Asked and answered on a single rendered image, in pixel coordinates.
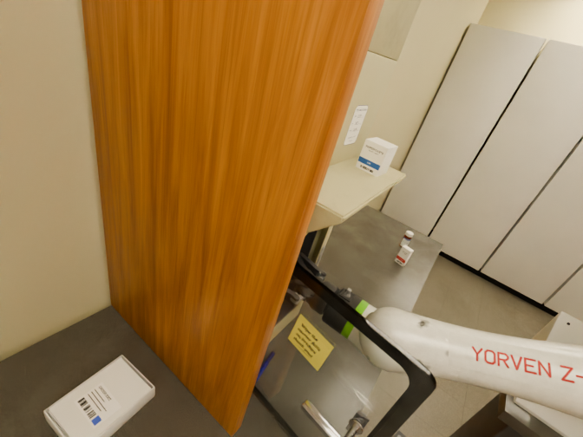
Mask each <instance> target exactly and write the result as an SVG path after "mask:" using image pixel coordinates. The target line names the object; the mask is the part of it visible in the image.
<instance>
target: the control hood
mask: <svg viewBox="0 0 583 437"><path fill-rule="evenodd" d="M358 158H359V156H357V157H355V158H352V159H349V160H345V161H343V162H340V163H337V164H335V165H332V166H329V167H328V170H327V173H326V175H325V178H324V183H323V185H322V188H321V191H320V194H319V196H318V200H317V203H316V205H315V208H314V211H313V214H312V216H311V221H310V224H309V226H308V229H307V232H314V231H316V230H320V229H323V228H326V227H329V226H333V225H338V224H341V223H343V222H344V221H345V220H346V219H348V218H349V217H351V216H352V215H353V214H355V213H356V212H358V211H360V210H361V209H362V208H364V207H365V206H367V205H368V204H369V203H370V202H372V201H373V200H374V199H376V198H378V197H379V196H381V195H382V194H383V193H385V192H387V191H388V190H389V189H390V188H391V187H393V186H394V185H396V184H397V183H399V182H400V181H402V180H403V179H404V178H406V175H405V173H402V172H399V171H397V170H396V169H394V168H391V167H389V169H388V171H387V173H385V174H383V175H380V176H377V177H375V176H373V175H371V174H369V173H367V172H365V171H363V170H361V169H359V168H357V167H356V164H357V160H358ZM307 232H306V233H307Z"/></svg>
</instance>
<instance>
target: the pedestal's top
mask: <svg viewBox="0 0 583 437"><path fill-rule="evenodd" d="M497 417H498V418H499V419H500V420H502V421H503V422H505V423H506V424H508V425H509V426H510V427H511V428H512V429H514V430H515V431H516V432H518V433H519V434H521V435H522V436H524V437H563V436H562V435H561V434H559V433H557V432H556V431H554V430H553V429H552V428H550V427H549V426H548V425H546V424H545V423H543V422H542V421H540V420H539V419H537V418H536V417H534V416H533V415H531V414H530V413H529V412H528V411H526V410H525V409H523V408H521V407H520V406H518V405H517V404H516V403H514V397H513V396H512V395H506V394H503V393H500V398H499V406H498V414H497Z"/></svg>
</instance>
